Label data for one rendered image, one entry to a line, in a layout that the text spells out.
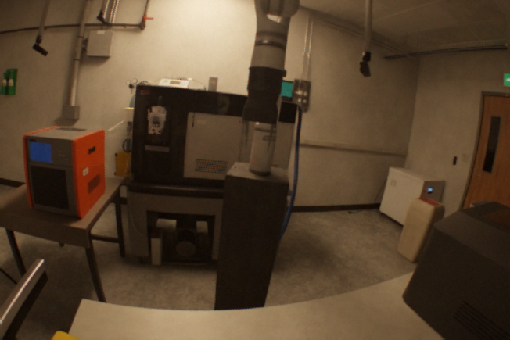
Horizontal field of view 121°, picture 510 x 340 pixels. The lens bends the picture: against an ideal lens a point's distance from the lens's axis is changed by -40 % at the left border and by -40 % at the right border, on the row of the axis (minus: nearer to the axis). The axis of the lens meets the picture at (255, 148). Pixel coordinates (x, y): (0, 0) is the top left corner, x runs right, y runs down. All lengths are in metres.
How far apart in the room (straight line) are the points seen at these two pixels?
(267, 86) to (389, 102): 3.65
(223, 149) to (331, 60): 2.15
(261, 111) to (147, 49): 2.54
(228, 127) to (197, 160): 0.32
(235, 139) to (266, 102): 1.25
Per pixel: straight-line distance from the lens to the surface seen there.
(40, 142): 1.40
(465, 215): 0.68
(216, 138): 1.72
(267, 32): 0.52
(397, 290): 0.83
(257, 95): 0.51
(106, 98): 3.03
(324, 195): 3.59
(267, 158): 0.96
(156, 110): 1.65
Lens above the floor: 1.36
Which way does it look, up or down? 10 degrees down
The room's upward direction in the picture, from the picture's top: 8 degrees clockwise
